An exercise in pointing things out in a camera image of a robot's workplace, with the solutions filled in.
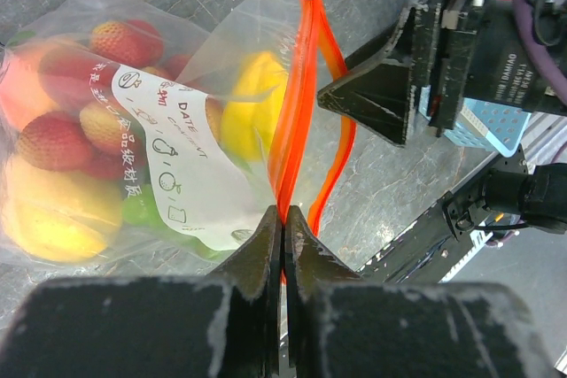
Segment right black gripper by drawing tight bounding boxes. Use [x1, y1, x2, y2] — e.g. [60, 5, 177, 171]
[317, 0, 566, 146]

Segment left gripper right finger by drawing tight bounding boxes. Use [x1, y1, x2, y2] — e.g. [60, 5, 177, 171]
[283, 206, 557, 377]

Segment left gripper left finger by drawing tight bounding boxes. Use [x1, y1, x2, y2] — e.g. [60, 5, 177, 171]
[1, 207, 282, 377]

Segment yellow starfruit slice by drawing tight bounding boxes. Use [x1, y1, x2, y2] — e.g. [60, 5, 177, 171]
[221, 50, 289, 161]

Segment clear orange zip top bag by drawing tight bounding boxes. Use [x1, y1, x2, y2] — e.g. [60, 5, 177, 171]
[1, 0, 356, 267]

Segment orange peach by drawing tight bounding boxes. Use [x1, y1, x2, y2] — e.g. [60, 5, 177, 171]
[1, 37, 86, 131]

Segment yellow pear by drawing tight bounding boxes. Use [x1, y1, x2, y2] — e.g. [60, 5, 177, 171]
[1, 155, 122, 263]

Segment red strawberries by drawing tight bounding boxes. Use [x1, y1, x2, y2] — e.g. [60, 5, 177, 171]
[16, 19, 192, 181]

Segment light blue plastic basket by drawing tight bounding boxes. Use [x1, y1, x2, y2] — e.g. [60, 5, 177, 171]
[420, 0, 532, 158]

